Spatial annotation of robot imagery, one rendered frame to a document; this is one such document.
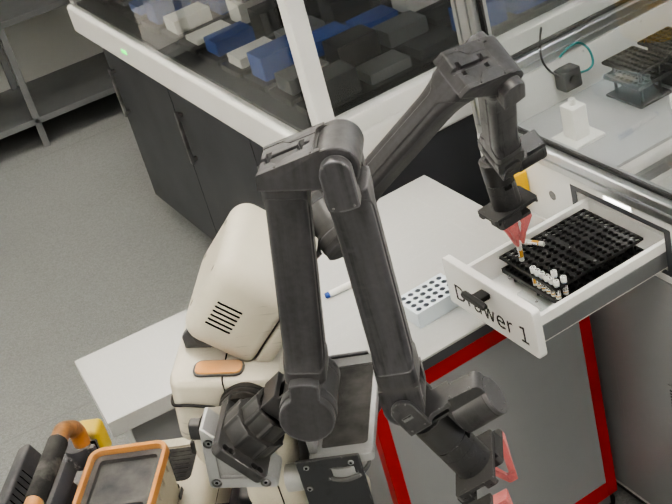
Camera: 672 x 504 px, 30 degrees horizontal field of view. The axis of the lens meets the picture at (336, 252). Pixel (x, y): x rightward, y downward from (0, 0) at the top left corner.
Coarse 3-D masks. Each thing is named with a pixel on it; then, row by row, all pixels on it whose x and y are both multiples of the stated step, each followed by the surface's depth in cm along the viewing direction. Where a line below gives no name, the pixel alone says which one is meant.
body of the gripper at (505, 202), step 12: (492, 192) 237; (504, 192) 236; (516, 192) 238; (528, 192) 241; (492, 204) 240; (504, 204) 238; (516, 204) 238; (528, 204) 240; (480, 216) 242; (492, 216) 239; (504, 216) 238
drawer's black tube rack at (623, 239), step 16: (560, 224) 257; (576, 224) 255; (592, 224) 254; (608, 224) 252; (544, 240) 252; (560, 240) 251; (576, 240) 251; (592, 240) 248; (608, 240) 252; (624, 240) 247; (640, 240) 245; (528, 256) 249; (544, 256) 248; (560, 256) 247; (576, 256) 246; (592, 256) 244; (608, 256) 248; (624, 256) 246; (512, 272) 251; (560, 272) 243; (576, 272) 241; (592, 272) 244; (576, 288) 241
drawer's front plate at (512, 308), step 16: (448, 256) 251; (448, 272) 252; (464, 272) 245; (464, 288) 249; (480, 288) 242; (496, 288) 238; (464, 304) 252; (496, 304) 240; (512, 304) 234; (528, 304) 231; (496, 320) 243; (512, 320) 237; (528, 320) 231; (512, 336) 240; (528, 336) 234; (544, 352) 234
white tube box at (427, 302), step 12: (444, 276) 269; (420, 288) 267; (432, 288) 266; (444, 288) 266; (408, 300) 264; (420, 300) 264; (432, 300) 263; (444, 300) 262; (408, 312) 263; (420, 312) 260; (432, 312) 261; (444, 312) 263; (420, 324) 261
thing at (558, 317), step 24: (552, 216) 260; (576, 216) 262; (600, 216) 261; (624, 216) 254; (648, 240) 250; (480, 264) 253; (504, 264) 257; (624, 264) 240; (648, 264) 243; (528, 288) 251; (600, 288) 238; (624, 288) 241; (552, 312) 234; (576, 312) 237; (552, 336) 236
